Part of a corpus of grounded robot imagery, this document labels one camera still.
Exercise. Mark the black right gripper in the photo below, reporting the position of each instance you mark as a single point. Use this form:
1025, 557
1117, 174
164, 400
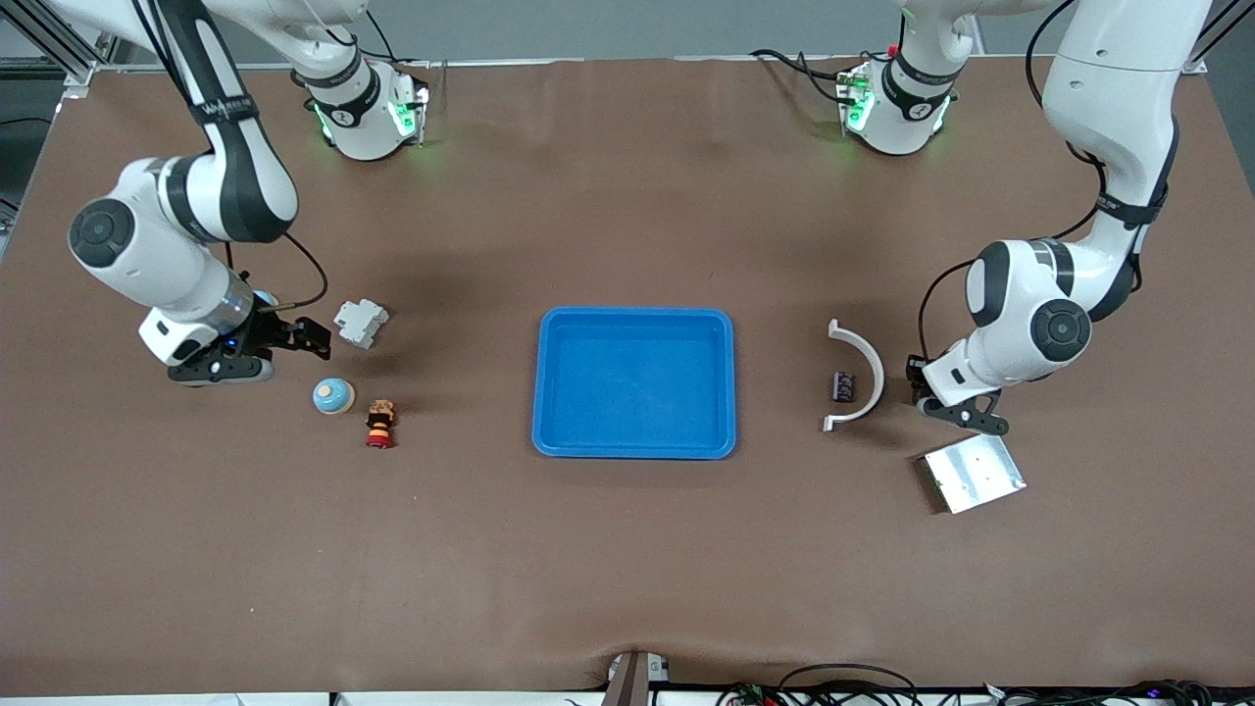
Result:
272, 331

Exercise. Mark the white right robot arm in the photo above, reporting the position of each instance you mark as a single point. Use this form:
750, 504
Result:
235, 167

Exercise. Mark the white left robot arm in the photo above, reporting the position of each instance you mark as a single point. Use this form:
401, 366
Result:
1108, 88

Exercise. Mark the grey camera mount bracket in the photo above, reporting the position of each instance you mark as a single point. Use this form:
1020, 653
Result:
632, 679

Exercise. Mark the silver metal plate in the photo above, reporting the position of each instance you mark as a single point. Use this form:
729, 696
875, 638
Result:
974, 473

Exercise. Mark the small black connector block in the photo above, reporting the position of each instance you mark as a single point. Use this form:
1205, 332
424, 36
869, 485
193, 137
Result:
841, 385

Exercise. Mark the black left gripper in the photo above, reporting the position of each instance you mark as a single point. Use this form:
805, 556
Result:
917, 369

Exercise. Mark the red button orange switch block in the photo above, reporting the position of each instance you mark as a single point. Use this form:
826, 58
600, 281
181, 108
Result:
380, 422

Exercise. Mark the white circuit breaker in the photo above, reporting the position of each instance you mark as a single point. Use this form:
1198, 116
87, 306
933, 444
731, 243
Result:
361, 324

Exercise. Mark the brown table cover mat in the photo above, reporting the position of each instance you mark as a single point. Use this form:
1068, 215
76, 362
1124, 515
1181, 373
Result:
627, 569

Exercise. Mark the blue plastic tray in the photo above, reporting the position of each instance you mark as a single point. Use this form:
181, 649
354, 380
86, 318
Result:
637, 382

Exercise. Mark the white curved plastic clip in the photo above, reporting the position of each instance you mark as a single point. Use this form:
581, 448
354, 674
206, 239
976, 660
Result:
876, 368

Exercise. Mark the blue dome call bell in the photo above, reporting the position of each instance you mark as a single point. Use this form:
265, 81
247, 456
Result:
263, 297
333, 396

